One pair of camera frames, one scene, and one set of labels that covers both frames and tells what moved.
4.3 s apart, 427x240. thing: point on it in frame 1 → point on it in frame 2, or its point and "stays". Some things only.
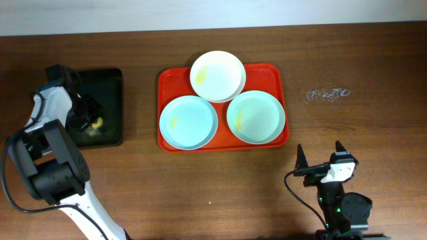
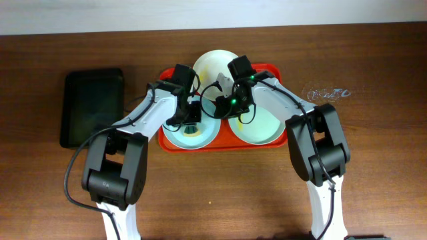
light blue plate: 255,117 stays
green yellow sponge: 98,124 → 191,131
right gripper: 310,180 → 226,101
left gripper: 87,105 → 192,117
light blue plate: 189,123 stays
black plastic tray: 106,85 stays
